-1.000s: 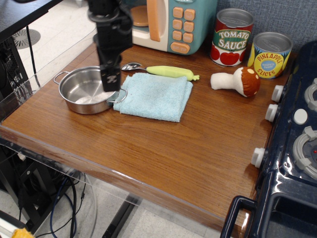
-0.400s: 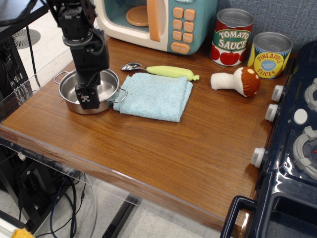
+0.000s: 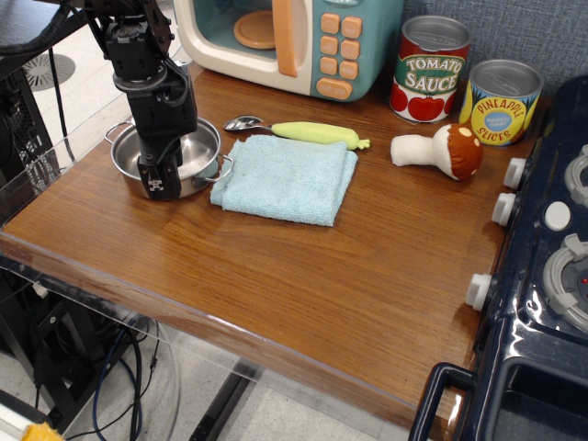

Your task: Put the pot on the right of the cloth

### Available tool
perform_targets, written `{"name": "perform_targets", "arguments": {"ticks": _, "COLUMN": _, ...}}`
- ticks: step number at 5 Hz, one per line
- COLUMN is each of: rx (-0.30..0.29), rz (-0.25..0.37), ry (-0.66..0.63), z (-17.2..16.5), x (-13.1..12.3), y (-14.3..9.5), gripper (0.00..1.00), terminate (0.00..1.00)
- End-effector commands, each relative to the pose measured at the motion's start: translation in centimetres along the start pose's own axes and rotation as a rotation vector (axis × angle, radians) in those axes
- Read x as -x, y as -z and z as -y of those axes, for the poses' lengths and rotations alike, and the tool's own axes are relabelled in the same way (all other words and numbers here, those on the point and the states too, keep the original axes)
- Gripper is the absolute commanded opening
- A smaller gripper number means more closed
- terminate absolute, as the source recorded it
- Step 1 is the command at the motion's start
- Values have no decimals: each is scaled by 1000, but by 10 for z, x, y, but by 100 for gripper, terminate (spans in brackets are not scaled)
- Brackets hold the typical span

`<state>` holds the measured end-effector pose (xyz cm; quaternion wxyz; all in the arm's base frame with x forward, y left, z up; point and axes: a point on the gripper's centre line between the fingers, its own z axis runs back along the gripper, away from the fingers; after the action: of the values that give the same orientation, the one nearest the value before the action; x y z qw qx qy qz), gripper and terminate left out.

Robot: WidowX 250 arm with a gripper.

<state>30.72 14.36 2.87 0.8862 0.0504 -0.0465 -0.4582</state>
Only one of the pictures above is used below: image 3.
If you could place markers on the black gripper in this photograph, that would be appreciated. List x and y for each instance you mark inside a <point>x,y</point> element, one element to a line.
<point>163,113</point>

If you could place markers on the stainless steel pot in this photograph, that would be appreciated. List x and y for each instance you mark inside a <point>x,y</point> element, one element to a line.
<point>203,163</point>

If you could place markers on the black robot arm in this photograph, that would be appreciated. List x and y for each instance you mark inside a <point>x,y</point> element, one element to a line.
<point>135,36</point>

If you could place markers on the light blue folded cloth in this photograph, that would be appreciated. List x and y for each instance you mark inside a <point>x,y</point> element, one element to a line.
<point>286,180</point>

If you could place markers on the black desk at left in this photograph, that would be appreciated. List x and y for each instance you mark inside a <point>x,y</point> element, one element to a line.
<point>56,104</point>

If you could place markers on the teal toy microwave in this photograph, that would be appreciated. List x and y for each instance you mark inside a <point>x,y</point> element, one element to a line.
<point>329,49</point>

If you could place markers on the yellow object at corner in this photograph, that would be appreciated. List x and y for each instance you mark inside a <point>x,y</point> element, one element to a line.
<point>40,432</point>

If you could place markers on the plush brown mushroom toy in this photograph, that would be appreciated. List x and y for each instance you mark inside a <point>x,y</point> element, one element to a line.
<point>454,149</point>

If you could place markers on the tomato sauce can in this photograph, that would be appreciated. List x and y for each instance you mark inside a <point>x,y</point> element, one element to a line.
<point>431,58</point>

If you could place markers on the white lower stove knob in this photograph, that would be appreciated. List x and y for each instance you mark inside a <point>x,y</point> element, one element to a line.
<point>478,289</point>

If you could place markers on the white stove knob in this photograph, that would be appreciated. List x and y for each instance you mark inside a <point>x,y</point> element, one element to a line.
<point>503,208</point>
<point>478,289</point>
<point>514,173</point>

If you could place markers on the white middle stove knob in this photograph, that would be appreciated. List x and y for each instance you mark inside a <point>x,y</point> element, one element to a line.
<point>503,208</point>

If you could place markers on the pineapple slices can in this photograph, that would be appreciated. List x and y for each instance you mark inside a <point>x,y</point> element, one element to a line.
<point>500,100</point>

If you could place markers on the white upper stove knob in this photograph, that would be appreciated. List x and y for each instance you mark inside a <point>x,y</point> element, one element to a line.
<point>514,173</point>

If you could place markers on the dark blue toy stove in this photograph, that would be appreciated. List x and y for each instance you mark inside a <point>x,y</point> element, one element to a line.
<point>529,380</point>

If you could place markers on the spoon with yellow handle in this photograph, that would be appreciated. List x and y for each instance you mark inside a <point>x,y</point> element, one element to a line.
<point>301,131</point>

